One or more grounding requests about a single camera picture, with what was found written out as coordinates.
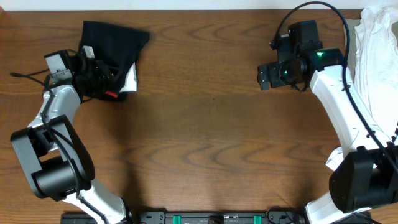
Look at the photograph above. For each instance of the white ribbed garment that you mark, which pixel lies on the white ribbed garment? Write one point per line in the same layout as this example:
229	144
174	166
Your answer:
373	87

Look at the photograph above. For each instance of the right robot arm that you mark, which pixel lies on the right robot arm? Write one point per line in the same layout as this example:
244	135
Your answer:
366	175

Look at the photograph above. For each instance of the folded white garment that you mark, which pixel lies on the folded white garment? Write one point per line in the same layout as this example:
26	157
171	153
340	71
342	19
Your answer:
130	84

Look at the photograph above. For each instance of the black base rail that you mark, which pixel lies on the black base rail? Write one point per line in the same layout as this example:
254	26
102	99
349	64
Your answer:
217	218

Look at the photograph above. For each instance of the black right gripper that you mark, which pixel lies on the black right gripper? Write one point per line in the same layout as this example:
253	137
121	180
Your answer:
273	68

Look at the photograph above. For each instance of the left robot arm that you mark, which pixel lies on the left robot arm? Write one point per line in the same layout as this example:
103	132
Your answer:
53	158

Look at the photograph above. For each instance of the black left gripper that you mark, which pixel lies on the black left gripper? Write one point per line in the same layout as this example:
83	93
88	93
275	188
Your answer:
101	78

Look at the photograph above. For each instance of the black leggings with red waistband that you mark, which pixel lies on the black leggings with red waistband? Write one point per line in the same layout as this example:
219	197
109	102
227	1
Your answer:
117	45

